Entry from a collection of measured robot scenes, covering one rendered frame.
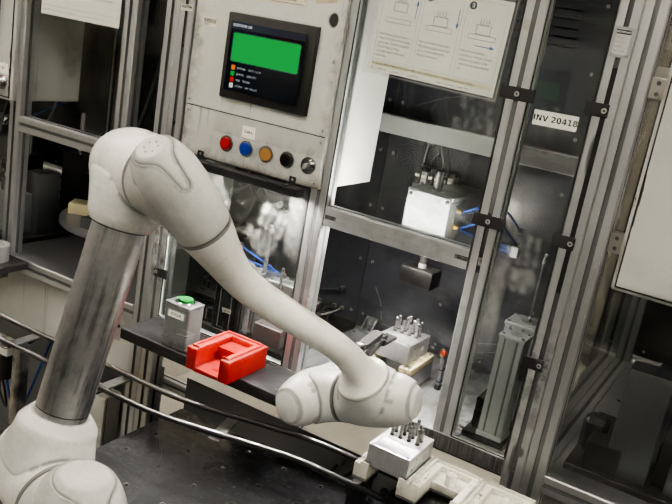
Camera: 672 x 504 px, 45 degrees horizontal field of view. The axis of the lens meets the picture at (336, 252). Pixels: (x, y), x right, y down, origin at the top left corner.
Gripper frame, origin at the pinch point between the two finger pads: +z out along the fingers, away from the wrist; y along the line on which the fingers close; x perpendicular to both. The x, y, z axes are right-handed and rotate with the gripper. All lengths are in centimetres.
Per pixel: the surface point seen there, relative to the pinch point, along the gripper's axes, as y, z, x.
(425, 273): 19.5, 11.1, -1.8
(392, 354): -1.0, 5.1, -0.1
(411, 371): -3.4, 5.0, -6.0
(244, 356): -4.4, -19.9, 26.1
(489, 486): -12.8, -14.6, -35.8
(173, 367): -100, 126, 163
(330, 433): -100, 129, 73
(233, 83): 56, -11, 47
